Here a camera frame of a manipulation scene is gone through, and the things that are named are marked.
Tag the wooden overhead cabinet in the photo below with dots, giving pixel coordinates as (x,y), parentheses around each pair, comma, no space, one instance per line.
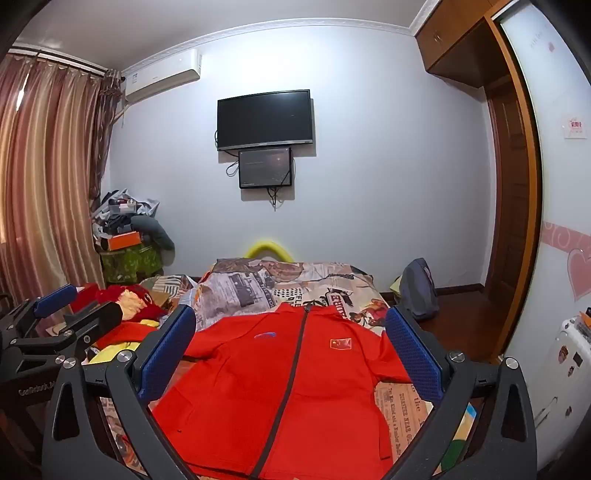
(448,41)

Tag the red plush toy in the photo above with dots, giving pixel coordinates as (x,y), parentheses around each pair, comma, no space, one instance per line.
(138,300)

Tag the striped brown curtain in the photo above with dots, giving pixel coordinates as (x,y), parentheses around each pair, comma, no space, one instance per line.
(46,161)

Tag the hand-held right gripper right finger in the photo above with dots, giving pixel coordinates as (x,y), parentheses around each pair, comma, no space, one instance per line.
(411,355)

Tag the pile of clutter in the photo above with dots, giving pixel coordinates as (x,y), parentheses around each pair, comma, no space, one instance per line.
(117,205)

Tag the white sliding wardrobe door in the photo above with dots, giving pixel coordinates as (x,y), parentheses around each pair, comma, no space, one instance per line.
(554,69)

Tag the yellow hoop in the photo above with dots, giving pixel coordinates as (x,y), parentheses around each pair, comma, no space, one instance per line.
(263,244)

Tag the white cabinet with stickers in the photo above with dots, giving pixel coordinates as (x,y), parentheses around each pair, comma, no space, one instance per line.
(563,369)

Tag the orange box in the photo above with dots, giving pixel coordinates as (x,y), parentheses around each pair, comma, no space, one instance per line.
(122,241)

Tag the white wall card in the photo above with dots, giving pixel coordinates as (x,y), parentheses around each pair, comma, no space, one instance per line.
(576,125)

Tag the newspaper print blanket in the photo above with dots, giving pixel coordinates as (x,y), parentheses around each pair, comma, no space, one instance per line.
(277,277)

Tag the grey backpack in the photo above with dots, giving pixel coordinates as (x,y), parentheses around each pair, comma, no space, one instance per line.
(418,290)

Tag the brown wooden door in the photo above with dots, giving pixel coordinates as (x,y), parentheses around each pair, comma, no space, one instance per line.
(508,207)

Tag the red zip jacket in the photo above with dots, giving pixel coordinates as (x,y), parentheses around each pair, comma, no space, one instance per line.
(258,392)

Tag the black wall television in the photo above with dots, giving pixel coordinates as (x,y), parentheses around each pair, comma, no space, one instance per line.
(265,120)

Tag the green patterned bag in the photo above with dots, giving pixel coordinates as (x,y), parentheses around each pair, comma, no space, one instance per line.
(129,265)

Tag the yellow green bag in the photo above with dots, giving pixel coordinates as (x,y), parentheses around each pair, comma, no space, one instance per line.
(396,285)

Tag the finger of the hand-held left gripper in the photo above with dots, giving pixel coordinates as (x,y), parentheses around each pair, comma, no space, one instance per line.
(97,323)
(55,300)

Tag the white air conditioner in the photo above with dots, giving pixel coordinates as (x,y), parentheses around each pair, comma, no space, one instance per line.
(161,74)

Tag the small black wall monitor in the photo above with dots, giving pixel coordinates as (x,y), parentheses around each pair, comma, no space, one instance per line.
(265,168)

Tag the yellow printed cloth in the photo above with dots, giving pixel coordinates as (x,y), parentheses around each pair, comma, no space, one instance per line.
(115,353)

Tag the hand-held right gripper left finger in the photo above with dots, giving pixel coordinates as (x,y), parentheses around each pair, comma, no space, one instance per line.
(166,355)

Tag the dark grey pillow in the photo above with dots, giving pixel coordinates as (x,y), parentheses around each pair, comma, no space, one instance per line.
(154,230)

